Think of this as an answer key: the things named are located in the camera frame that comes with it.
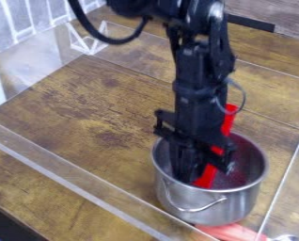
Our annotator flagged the red object under pot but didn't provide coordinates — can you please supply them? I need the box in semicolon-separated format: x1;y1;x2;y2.
196;223;267;241

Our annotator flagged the red plastic block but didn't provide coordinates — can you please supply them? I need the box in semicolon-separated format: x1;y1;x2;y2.
192;103;239;188

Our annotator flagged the black cable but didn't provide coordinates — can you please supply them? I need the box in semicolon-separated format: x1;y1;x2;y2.
67;0;151;45

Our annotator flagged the silver metal object corner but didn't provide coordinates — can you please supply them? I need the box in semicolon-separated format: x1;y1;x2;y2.
267;234;299;241

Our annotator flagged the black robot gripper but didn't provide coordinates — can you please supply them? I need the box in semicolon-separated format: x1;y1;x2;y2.
154;91;234;185

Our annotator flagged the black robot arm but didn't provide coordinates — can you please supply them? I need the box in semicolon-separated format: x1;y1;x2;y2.
107;0;235;184

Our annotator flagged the silver metal pot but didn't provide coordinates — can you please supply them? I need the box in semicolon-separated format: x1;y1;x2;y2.
151;133;268;226

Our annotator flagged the clear acrylic triangle bracket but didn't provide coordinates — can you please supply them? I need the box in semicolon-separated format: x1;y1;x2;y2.
65;23;108;56

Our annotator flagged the clear acrylic front barrier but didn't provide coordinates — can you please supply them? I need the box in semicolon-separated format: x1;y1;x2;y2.
0;124;219;241

